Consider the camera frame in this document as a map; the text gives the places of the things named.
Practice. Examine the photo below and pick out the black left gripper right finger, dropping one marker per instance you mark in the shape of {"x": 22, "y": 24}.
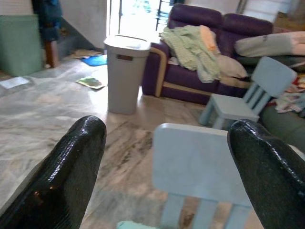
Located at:
{"x": 271, "y": 181}

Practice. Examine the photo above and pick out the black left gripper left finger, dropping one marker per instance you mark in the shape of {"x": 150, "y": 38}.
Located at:
{"x": 62, "y": 181}

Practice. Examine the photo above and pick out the mint dotted pillow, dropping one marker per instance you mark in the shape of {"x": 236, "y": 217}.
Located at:
{"x": 133, "y": 226}

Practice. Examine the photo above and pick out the grey-green leather sofa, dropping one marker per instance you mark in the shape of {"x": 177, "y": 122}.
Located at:
{"x": 283, "y": 126}

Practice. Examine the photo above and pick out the beige pillow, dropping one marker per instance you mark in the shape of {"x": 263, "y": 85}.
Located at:
{"x": 230, "y": 68}

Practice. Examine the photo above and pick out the purple leather sofa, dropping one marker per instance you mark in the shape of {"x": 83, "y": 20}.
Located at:
{"x": 181, "y": 80}

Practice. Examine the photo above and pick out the grey and pink long pillow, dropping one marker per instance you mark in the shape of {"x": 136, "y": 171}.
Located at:
{"x": 262, "y": 44}

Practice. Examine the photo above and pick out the pile of colourful clothes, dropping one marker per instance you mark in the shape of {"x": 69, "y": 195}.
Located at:
{"x": 290, "y": 102}

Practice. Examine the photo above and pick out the light blue child chair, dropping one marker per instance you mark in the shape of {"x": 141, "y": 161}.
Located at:
{"x": 228, "y": 108}
{"x": 190, "y": 162}

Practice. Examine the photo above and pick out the green picture book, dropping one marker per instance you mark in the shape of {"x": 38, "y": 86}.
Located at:
{"x": 90, "y": 82}

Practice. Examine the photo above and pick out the white paper sheet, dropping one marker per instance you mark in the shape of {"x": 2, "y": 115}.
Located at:
{"x": 14, "y": 82}

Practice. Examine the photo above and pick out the grey plastic trash bin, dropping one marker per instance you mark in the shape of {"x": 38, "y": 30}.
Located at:
{"x": 124, "y": 83}

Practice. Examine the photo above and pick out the blue floor mat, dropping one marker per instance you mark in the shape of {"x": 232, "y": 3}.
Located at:
{"x": 95, "y": 60}

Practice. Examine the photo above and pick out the flat brown cardboard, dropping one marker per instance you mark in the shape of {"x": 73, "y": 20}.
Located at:
{"x": 83, "y": 53}

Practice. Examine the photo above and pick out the orange cloth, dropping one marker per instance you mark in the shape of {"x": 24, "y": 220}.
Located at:
{"x": 207, "y": 38}

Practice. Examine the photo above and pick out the green checked cloth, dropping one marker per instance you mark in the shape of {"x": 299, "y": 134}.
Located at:
{"x": 188, "y": 47}

